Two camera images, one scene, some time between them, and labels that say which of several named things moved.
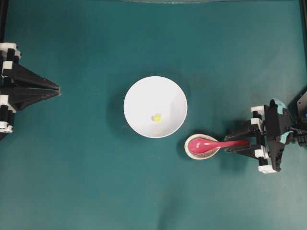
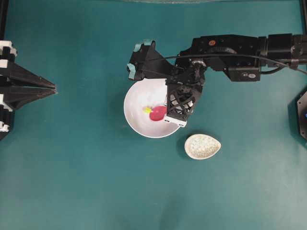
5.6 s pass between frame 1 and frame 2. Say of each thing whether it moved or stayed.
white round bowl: stayed
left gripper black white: stayed
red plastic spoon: moved
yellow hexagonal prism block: moved
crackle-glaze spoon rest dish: stayed
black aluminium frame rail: stayed
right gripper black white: moved
